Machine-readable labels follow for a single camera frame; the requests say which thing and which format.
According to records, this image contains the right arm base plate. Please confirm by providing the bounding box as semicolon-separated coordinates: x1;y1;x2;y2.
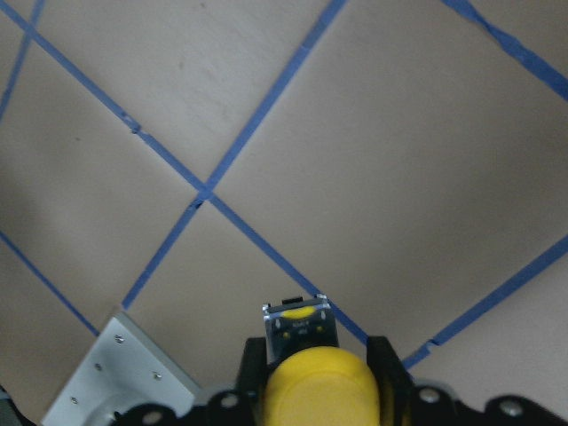
41;312;201;425

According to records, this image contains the yellow push button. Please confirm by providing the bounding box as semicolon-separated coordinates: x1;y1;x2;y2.
262;294;381;425

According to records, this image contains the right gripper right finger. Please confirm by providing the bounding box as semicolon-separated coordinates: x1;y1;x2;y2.
366;336;414;399

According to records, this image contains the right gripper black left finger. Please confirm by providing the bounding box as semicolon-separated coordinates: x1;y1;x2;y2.
234;337;272;399

